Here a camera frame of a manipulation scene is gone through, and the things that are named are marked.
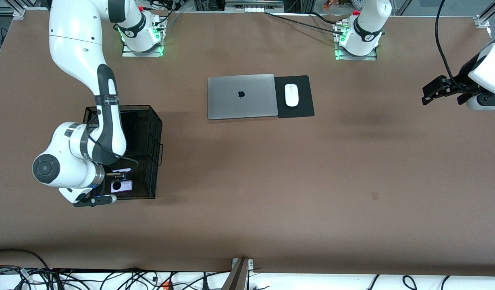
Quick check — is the lavender square flip phone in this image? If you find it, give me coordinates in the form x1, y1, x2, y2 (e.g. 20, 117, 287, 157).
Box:
110, 168, 133, 194

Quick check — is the long black smartphone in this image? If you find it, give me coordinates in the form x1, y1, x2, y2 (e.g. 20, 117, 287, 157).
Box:
121, 111, 138, 153

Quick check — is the black mesh two-tier tray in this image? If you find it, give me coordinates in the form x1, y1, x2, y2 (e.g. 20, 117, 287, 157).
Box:
76, 105, 164, 200

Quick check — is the black mouse pad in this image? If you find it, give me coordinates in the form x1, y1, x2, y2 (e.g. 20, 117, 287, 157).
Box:
274, 75, 315, 119

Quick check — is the silver closed laptop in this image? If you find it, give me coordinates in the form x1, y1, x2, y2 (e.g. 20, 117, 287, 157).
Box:
207, 73, 279, 120

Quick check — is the white computer mouse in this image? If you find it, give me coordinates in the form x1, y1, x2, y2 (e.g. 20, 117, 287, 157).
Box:
285, 83, 299, 108

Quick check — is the grey power strip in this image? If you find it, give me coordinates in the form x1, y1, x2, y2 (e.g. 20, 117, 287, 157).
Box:
225, 0, 285, 13

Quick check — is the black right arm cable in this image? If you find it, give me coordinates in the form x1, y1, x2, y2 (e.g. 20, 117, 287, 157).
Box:
86, 109, 139, 170

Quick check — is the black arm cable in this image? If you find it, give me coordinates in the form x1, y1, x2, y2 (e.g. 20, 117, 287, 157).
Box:
435, 0, 464, 91
86, 109, 139, 170

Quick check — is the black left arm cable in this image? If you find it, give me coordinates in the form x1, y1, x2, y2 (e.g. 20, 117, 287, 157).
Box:
435, 0, 464, 91

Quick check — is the aluminium frame profile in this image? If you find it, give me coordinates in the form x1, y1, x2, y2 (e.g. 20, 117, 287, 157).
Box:
0, 0, 44, 19
474, 0, 495, 29

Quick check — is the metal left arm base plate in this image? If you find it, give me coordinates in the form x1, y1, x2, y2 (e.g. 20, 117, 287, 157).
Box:
334, 22, 378, 61

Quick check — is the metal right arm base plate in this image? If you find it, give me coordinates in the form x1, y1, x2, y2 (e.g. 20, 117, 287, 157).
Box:
122, 16, 164, 58

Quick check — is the thick black floor cable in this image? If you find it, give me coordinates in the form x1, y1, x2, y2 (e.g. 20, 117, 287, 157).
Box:
0, 249, 51, 269

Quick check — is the black cable on table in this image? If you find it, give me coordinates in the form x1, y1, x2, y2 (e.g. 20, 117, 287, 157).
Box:
265, 11, 347, 35

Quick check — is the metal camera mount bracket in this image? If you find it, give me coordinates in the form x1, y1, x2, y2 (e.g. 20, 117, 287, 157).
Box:
221, 257, 255, 290

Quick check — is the black base cable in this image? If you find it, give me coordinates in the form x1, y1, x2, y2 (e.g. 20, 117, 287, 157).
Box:
149, 0, 184, 29

